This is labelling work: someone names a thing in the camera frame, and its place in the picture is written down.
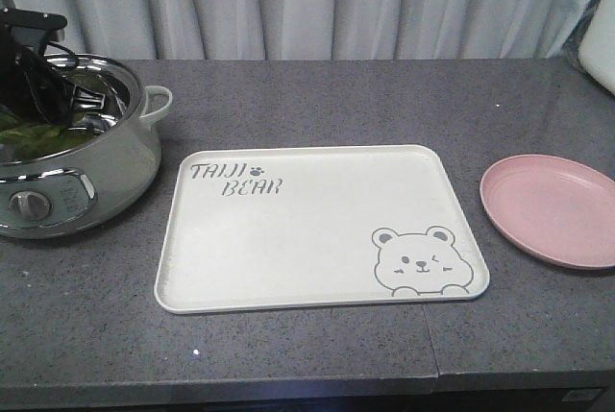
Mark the cream electric cooking pot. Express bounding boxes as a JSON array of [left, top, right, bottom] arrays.
[[1, 54, 173, 239]]

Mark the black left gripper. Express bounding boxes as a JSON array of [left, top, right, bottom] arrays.
[[1, 8, 107, 124]]

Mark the grey pleated curtain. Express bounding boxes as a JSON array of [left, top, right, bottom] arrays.
[[1, 0, 595, 60]]

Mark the pink round plate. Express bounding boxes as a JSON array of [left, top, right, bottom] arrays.
[[480, 155, 614, 270]]

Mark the cream bear serving tray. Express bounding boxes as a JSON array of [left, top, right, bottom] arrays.
[[154, 145, 490, 314]]

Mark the green lettuce leaf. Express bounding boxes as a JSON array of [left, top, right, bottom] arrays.
[[1, 76, 114, 163]]

